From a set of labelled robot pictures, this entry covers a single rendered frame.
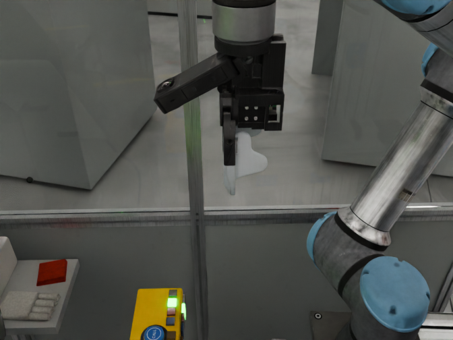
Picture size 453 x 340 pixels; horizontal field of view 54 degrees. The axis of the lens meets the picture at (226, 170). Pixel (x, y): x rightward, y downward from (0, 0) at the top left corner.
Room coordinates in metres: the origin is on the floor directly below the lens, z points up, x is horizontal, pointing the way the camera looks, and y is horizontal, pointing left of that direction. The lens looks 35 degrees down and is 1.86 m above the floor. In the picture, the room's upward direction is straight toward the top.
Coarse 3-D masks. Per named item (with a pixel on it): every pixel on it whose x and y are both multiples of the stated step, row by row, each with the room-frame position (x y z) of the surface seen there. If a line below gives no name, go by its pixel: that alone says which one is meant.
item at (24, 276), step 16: (16, 272) 0.89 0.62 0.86; (32, 272) 0.89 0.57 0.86; (16, 288) 0.83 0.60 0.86; (32, 288) 0.83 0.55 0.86; (48, 288) 0.83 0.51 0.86; (64, 288) 0.83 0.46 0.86; (0, 304) 0.77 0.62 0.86; (64, 304) 0.78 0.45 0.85; (16, 320) 0.72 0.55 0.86; (32, 320) 0.72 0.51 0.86; (48, 320) 0.72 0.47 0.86
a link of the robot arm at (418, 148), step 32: (448, 64) 0.69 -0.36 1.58; (448, 96) 0.65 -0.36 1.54; (416, 128) 0.66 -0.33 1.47; (448, 128) 0.65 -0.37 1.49; (384, 160) 0.67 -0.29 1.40; (416, 160) 0.64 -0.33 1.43; (384, 192) 0.63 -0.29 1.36; (416, 192) 0.63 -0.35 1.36; (320, 224) 0.66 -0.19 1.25; (352, 224) 0.62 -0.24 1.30; (384, 224) 0.61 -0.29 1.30; (320, 256) 0.61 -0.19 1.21; (352, 256) 0.58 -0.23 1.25
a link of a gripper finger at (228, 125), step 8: (224, 112) 0.50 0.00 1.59; (224, 120) 0.49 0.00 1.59; (232, 120) 0.49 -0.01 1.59; (224, 128) 0.48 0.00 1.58; (232, 128) 0.48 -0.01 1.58; (224, 136) 0.48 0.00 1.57; (232, 136) 0.48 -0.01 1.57; (224, 144) 0.48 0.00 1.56; (232, 144) 0.48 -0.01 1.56; (224, 152) 0.48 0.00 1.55; (232, 152) 0.48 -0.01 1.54; (224, 160) 0.48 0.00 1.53; (232, 160) 0.48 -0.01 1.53
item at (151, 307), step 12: (168, 288) 0.65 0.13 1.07; (180, 288) 0.65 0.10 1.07; (144, 300) 0.62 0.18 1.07; (156, 300) 0.62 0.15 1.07; (180, 300) 0.62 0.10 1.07; (144, 312) 0.59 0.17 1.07; (156, 312) 0.59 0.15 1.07; (180, 312) 0.59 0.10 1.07; (132, 324) 0.56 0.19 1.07; (144, 324) 0.56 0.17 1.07; (156, 324) 0.56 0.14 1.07; (180, 324) 0.56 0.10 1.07; (132, 336) 0.53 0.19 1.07; (180, 336) 0.54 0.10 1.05
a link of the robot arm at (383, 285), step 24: (360, 264) 0.56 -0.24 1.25; (384, 264) 0.54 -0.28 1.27; (408, 264) 0.54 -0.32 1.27; (360, 288) 0.51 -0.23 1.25; (384, 288) 0.49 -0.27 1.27; (408, 288) 0.49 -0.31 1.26; (360, 312) 0.49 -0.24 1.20; (384, 312) 0.46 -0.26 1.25; (408, 312) 0.45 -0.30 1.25; (360, 336) 0.48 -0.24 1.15; (384, 336) 0.45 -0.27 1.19; (408, 336) 0.45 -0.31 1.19
